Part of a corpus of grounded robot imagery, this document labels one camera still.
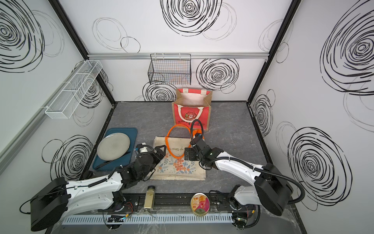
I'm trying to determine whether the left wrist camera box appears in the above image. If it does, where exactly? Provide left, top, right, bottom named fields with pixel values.
left=135, top=143, right=154, bottom=156

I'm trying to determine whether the aluminium wall rail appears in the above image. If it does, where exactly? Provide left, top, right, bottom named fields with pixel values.
left=88, top=52, right=269, bottom=60
left=1, top=60, right=86, bottom=175

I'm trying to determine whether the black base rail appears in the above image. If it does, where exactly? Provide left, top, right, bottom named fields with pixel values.
left=58, top=191, right=264, bottom=214

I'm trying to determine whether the round pink tin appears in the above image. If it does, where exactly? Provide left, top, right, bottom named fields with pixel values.
left=191, top=193, right=210, bottom=216

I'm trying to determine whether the aluminium wall rail back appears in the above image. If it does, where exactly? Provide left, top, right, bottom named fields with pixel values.
left=88, top=52, right=269, bottom=60

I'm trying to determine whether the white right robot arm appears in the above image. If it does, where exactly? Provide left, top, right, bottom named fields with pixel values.
left=184, top=138, right=293, bottom=216

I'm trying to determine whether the beige floral canvas tote bag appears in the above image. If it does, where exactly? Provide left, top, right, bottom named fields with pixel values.
left=149, top=124, right=206, bottom=181

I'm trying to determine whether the glass spice bottle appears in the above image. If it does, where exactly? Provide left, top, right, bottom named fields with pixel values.
left=144, top=185, right=155, bottom=210

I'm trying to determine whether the black chopstick on tray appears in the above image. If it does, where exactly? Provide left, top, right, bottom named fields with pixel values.
left=94, top=151, right=131, bottom=170

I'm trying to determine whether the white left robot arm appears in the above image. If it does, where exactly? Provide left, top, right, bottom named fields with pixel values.
left=30, top=144, right=167, bottom=232

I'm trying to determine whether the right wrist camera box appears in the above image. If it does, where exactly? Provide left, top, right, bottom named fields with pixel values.
left=192, top=133, right=204, bottom=144

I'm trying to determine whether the aluminium wall rail left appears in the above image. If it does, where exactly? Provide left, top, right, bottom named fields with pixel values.
left=1, top=60, right=86, bottom=175

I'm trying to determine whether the white wire wall shelf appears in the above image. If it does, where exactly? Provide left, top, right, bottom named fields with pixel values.
left=45, top=60, right=102, bottom=120

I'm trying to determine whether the black corner frame post left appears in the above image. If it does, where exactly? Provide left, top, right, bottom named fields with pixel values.
left=48, top=0, right=116, bottom=106

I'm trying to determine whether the white slotted cable duct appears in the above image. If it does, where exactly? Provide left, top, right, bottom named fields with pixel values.
left=62, top=213, right=233, bottom=225

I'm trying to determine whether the red jute Christmas bag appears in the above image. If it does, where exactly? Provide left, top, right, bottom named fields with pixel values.
left=172, top=88, right=213, bottom=131

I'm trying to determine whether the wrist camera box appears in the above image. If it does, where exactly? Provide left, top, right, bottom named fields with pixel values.
left=135, top=143, right=154, bottom=156
left=192, top=133, right=204, bottom=144

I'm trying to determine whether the black wire wall basket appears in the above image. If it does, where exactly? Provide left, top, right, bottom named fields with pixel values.
left=148, top=58, right=192, bottom=85

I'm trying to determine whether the grey round plate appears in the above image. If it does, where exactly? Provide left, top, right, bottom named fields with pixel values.
left=97, top=133, right=131, bottom=161

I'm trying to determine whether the black corner frame post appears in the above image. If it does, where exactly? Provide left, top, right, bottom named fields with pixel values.
left=48, top=0, right=116, bottom=106
left=246, top=0, right=302, bottom=104

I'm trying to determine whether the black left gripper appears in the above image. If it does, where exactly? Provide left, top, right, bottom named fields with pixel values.
left=140, top=145, right=168, bottom=181

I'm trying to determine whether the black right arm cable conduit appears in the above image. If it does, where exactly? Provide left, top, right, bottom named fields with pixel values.
left=189, top=119, right=306, bottom=205

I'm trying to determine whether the black corner frame post right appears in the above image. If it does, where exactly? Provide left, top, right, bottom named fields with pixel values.
left=246, top=0, right=302, bottom=104

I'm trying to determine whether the teal tray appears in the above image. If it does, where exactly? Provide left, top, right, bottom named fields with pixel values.
left=93, top=128, right=137, bottom=171

